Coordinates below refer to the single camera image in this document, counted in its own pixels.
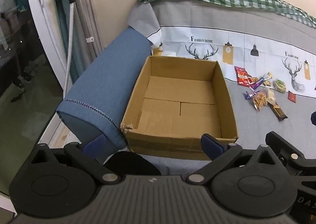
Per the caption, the grey printed bed sheet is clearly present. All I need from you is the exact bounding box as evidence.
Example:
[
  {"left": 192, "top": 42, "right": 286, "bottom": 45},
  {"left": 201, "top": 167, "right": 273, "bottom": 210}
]
[{"left": 109, "top": 0, "right": 316, "bottom": 177}]

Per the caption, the dark chocolate bar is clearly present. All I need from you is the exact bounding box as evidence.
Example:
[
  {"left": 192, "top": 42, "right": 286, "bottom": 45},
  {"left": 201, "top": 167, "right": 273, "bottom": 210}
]
[{"left": 270, "top": 102, "right": 288, "bottom": 122}]

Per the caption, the white framed glass door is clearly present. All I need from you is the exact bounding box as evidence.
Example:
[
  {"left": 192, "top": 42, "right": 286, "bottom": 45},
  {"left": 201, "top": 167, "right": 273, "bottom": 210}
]
[{"left": 0, "top": 0, "right": 73, "bottom": 196}]

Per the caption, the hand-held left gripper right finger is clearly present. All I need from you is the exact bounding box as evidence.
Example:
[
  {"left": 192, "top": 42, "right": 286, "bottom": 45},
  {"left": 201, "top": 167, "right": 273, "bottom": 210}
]
[{"left": 185, "top": 134, "right": 284, "bottom": 186}]

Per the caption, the blue pillow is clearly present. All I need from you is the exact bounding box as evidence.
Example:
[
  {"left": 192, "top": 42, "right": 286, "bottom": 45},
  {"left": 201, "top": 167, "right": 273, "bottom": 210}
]
[{"left": 56, "top": 26, "right": 153, "bottom": 163}]

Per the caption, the clear yellow snack packet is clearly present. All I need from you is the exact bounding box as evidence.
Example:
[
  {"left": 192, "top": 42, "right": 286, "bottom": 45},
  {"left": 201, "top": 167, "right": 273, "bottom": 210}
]
[{"left": 252, "top": 91, "right": 268, "bottom": 112}]

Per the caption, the brown cardboard box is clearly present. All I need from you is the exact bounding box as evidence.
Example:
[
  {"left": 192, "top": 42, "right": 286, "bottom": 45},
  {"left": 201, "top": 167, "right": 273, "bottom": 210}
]
[{"left": 120, "top": 56, "right": 239, "bottom": 161}]

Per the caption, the braided steamer hose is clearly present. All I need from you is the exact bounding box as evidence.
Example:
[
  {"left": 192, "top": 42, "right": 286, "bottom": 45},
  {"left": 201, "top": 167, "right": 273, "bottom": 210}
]
[{"left": 59, "top": 0, "right": 76, "bottom": 102}]

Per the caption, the red snack packet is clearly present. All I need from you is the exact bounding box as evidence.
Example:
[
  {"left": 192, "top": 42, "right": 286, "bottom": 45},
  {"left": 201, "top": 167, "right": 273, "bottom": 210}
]
[{"left": 234, "top": 66, "right": 258, "bottom": 88}]

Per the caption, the silver purple sachet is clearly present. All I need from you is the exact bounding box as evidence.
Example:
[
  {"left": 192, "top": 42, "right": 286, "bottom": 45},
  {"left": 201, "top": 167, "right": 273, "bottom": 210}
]
[{"left": 250, "top": 74, "right": 269, "bottom": 91}]

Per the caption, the green round cookie packet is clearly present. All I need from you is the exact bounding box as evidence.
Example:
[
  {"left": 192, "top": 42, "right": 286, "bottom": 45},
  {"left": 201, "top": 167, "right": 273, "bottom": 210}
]
[{"left": 274, "top": 79, "right": 287, "bottom": 94}]

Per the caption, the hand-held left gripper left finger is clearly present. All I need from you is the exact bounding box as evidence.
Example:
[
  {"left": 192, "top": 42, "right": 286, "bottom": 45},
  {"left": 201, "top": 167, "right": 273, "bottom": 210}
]
[{"left": 30, "top": 134, "right": 121, "bottom": 186}]

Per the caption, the grey curtain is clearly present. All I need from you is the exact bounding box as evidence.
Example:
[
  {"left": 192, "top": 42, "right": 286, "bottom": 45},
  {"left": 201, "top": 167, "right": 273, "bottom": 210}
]
[{"left": 51, "top": 0, "right": 103, "bottom": 86}]

